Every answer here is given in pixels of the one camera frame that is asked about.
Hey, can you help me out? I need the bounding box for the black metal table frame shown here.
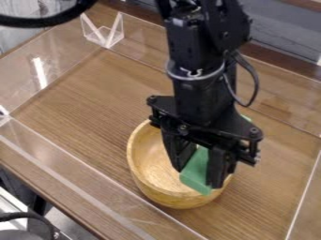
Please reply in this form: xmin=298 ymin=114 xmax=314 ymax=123
xmin=0 ymin=168 xmax=98 ymax=240

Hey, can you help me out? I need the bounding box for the thick black cable loop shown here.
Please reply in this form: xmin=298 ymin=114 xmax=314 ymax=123
xmin=0 ymin=0 xmax=101 ymax=29

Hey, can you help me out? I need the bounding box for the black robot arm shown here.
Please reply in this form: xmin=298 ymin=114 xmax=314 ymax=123
xmin=146 ymin=0 xmax=263 ymax=189

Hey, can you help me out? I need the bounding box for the brown wooden bowl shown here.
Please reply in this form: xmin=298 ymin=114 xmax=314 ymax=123
xmin=126 ymin=120 xmax=231 ymax=209

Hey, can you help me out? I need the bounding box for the green rectangular block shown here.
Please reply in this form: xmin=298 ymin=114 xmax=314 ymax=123
xmin=177 ymin=113 xmax=252 ymax=197

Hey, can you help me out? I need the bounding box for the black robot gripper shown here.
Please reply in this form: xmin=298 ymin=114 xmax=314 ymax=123
xmin=146 ymin=61 xmax=263 ymax=189

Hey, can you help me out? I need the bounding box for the clear acrylic tray enclosure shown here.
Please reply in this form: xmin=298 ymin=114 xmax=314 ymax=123
xmin=0 ymin=3 xmax=321 ymax=240

